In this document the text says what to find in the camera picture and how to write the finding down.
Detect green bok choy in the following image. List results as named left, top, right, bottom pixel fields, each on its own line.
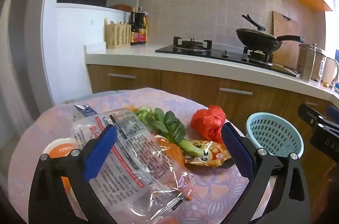
left=145, top=107, right=204, bottom=157

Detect black wok pan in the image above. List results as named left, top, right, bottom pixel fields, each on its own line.
left=236, top=14, right=304, bottom=54

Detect black gas stove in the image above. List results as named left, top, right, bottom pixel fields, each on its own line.
left=155, top=36, right=296, bottom=77

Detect red plastic bag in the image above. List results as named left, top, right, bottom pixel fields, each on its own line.
left=190, top=105, right=226, bottom=144

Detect orange snack wrapper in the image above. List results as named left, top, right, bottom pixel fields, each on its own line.
left=185, top=140, right=234, bottom=169

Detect beige utensil holder basket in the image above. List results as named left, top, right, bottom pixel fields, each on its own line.
left=105, top=18, right=131, bottom=50

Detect steel pot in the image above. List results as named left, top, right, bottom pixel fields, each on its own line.
left=296, top=44, right=324, bottom=82

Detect white countertop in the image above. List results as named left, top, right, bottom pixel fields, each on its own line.
left=84, top=42, right=338, bottom=107

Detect wooden kitchen cabinets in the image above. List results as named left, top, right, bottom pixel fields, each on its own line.
left=87, top=64, right=334, bottom=190

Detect light blue plastic basket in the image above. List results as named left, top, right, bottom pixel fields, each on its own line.
left=246, top=112, right=304, bottom=157

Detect blue white milk carton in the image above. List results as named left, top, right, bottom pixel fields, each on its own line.
left=73, top=105, right=97, bottom=121

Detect clear printed plastic food bag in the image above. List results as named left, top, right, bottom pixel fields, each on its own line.
left=71, top=109, right=195, bottom=223

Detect wooden cutting board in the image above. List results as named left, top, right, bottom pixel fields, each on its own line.
left=272, top=10, right=303, bottom=70

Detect dark sauce bottle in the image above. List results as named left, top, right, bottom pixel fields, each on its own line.
left=129, top=7, right=148, bottom=46

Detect beige kettle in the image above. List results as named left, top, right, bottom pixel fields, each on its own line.
left=321, top=57, right=339, bottom=86

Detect orange white paper cup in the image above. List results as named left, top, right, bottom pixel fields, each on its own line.
left=37, top=138, right=82, bottom=200

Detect orange peel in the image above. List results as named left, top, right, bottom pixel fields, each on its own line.
left=155, top=135, right=185, bottom=167

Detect leafy greens pile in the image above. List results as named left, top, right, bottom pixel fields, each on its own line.
left=134, top=106, right=154, bottom=125

